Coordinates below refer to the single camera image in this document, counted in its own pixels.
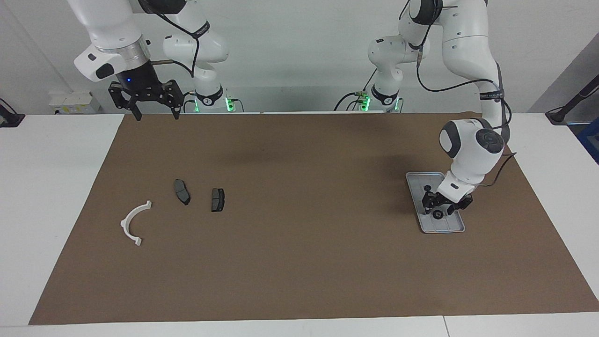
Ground silver metal tray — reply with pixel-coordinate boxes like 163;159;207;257
405;172;466;234

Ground white power box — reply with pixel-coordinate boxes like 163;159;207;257
49;91;101;114

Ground dark grey curved brake pad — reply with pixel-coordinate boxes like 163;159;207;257
174;179;191;206

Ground brown table mat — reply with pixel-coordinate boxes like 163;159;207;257
29;112;599;325

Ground blue crate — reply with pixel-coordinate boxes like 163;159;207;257
577;123;599;164

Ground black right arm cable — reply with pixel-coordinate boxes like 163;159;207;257
140;0;202;79

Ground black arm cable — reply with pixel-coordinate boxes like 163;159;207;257
140;0;202;79
416;0;517;188

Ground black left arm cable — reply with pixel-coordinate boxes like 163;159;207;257
416;0;517;188

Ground white curved plastic bracket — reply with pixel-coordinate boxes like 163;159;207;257
120;200;153;247

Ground black clamp mount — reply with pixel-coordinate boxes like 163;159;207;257
0;98;25;128

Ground black left base cables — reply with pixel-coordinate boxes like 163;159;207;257
334;70;378;112

